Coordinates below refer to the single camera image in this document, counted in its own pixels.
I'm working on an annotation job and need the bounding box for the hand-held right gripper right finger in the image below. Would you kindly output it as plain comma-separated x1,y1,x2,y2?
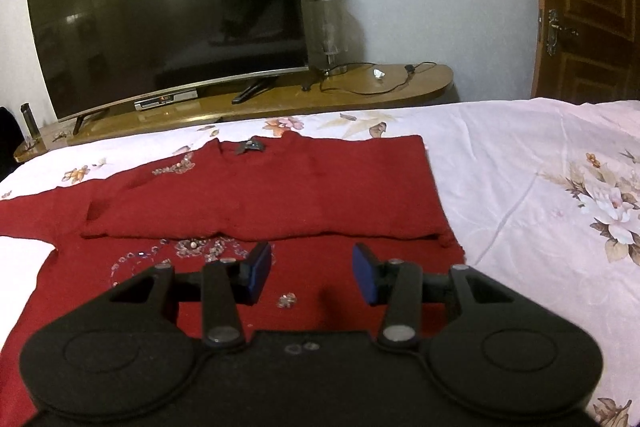
351,242,524,353

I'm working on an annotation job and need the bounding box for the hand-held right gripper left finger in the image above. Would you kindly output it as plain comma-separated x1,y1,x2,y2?
102,241,274,353

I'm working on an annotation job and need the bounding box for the red knitted sweater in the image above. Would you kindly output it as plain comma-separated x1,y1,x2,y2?
0,131,468,427

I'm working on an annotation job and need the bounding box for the wooden television console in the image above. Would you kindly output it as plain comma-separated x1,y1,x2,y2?
13,63,455,164

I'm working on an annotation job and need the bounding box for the floral pink bed sheet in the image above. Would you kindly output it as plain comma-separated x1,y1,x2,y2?
0,99,640,427

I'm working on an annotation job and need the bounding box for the silver set-top box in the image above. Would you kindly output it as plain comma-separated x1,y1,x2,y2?
133,90,199,112

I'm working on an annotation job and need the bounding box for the glass table lamp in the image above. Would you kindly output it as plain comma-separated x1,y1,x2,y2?
305,0,352,77

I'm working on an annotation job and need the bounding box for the dark cylindrical bottle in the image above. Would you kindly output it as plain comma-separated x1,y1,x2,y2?
19,103,40,140

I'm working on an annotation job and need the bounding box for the black curved television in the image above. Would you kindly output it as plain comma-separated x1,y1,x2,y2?
26,0,310,136

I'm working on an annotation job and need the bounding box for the black power cable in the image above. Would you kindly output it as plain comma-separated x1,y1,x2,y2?
301,61,439,96

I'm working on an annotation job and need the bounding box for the metal door handle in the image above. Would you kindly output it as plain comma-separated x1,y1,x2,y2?
544,9,580,57

